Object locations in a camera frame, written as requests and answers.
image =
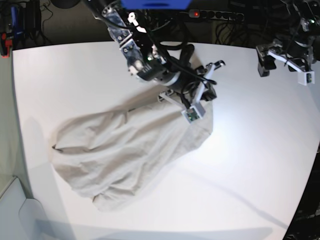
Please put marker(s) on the black power strip red switch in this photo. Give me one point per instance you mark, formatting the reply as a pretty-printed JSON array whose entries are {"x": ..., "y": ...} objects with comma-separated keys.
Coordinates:
[{"x": 216, "y": 15}]

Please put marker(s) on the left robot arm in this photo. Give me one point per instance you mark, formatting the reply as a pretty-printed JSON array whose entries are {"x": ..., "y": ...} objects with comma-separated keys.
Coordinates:
[{"x": 295, "y": 32}]

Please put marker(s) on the blue box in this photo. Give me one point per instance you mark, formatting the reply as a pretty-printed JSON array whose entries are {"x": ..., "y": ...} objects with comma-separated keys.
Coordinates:
[{"x": 156, "y": 4}]

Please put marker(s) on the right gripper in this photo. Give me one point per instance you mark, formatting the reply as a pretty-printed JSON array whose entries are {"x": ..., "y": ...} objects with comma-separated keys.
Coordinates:
[{"x": 186, "y": 87}]

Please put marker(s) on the red black clamp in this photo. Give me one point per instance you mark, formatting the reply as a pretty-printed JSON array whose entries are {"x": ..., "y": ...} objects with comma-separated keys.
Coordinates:
[{"x": 6, "y": 40}]

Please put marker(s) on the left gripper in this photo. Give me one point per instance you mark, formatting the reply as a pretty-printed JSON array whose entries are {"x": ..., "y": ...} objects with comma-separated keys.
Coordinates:
[{"x": 297, "y": 49}]

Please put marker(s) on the beige t-shirt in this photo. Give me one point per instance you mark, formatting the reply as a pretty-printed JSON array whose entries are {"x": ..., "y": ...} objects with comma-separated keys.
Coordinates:
[{"x": 110, "y": 157}]

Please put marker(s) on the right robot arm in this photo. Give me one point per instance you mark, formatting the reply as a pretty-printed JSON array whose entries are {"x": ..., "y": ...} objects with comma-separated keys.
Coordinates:
[{"x": 135, "y": 31}]

